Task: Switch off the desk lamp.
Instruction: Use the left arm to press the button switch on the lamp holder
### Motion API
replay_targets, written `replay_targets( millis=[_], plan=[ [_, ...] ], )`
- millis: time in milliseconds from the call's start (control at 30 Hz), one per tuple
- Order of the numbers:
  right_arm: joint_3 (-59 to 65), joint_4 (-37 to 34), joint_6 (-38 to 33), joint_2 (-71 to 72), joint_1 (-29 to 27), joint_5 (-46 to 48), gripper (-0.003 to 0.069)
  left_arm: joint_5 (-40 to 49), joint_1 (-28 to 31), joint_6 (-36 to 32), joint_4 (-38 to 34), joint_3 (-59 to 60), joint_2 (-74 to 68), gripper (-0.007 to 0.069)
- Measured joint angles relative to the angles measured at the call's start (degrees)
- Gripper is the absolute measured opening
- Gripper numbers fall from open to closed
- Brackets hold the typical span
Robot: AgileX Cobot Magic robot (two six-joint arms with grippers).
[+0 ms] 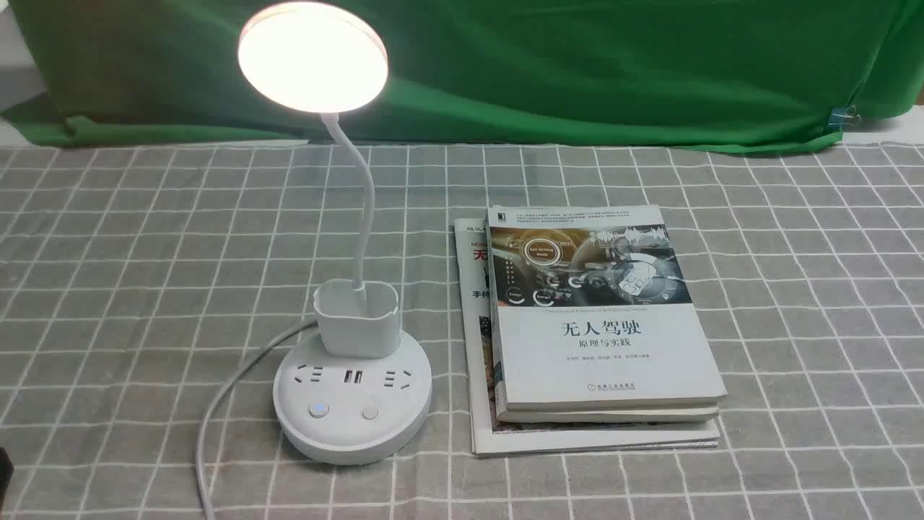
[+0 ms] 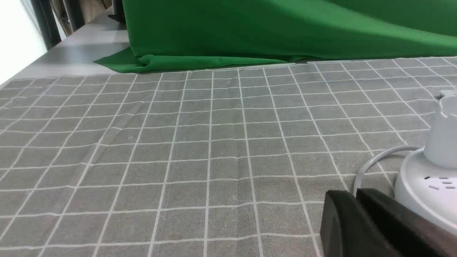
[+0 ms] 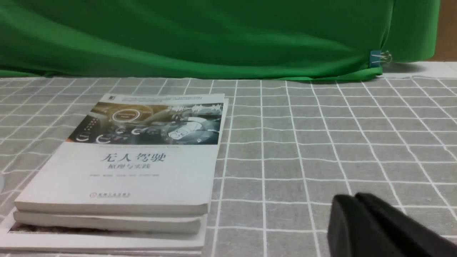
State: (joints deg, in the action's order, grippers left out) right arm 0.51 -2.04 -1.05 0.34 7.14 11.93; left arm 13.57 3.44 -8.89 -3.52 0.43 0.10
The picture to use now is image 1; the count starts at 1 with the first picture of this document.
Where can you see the middle white book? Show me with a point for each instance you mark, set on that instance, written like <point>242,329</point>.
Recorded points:
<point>613,414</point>

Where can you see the white self-driving book on top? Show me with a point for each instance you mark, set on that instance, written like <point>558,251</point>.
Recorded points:
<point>582,256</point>

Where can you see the white desk lamp with sockets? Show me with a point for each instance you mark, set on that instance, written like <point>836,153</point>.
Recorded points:
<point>358,389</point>

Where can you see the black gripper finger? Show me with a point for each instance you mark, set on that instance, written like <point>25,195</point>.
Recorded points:
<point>6,472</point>

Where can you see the blue binder clip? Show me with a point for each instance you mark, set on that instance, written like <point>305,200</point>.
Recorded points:
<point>843,118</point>

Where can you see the bottom white magazine book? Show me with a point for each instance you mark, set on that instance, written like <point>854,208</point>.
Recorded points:
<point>490,437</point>

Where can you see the green backdrop cloth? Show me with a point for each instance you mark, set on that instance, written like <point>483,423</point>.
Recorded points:
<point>727,76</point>

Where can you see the grey checked tablecloth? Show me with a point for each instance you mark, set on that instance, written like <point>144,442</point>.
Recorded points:
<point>135,280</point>

